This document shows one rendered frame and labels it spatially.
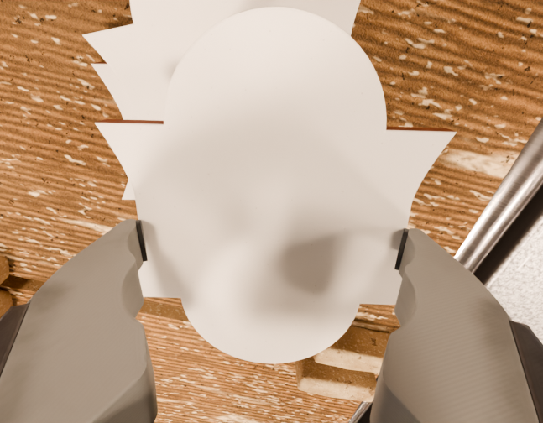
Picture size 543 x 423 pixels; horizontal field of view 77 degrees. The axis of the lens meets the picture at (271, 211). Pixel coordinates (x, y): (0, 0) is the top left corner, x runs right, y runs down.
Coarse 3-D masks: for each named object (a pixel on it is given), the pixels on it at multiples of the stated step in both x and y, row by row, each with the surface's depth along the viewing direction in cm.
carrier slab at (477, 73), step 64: (0, 0) 15; (64, 0) 15; (128, 0) 15; (384, 0) 15; (448, 0) 15; (512, 0) 15; (0, 64) 17; (64, 64) 17; (384, 64) 16; (448, 64) 16; (512, 64) 16; (0, 128) 18; (64, 128) 18; (448, 128) 18; (512, 128) 18; (0, 192) 20; (64, 192) 20; (448, 192) 19; (64, 256) 22; (384, 320) 24
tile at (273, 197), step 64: (192, 64) 10; (256, 64) 10; (320, 64) 10; (128, 128) 11; (192, 128) 11; (256, 128) 11; (320, 128) 11; (384, 128) 11; (192, 192) 12; (256, 192) 12; (320, 192) 12; (384, 192) 12; (192, 256) 13; (256, 256) 13; (320, 256) 13; (384, 256) 13; (192, 320) 14; (256, 320) 14; (320, 320) 14
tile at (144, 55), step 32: (160, 0) 14; (192, 0) 14; (224, 0) 14; (256, 0) 14; (288, 0) 14; (320, 0) 14; (352, 0) 13; (96, 32) 14; (128, 32) 14; (160, 32) 14; (192, 32) 14; (128, 64) 15; (160, 64) 15; (128, 96) 15; (160, 96) 15
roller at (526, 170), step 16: (528, 144) 20; (528, 160) 20; (512, 176) 21; (528, 176) 21; (496, 192) 21; (512, 192) 21; (528, 192) 21; (496, 208) 22; (512, 208) 22; (480, 224) 22; (496, 224) 22; (480, 240) 23; (496, 240) 23; (464, 256) 23; (480, 256) 23; (352, 416) 33
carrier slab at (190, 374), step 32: (0, 288) 24; (32, 288) 24; (160, 320) 25; (160, 352) 26; (192, 352) 26; (224, 352) 26; (160, 384) 28; (192, 384) 28; (224, 384) 28; (256, 384) 28; (288, 384) 28; (160, 416) 31; (192, 416) 30; (224, 416) 30; (256, 416) 30; (288, 416) 30; (320, 416) 30
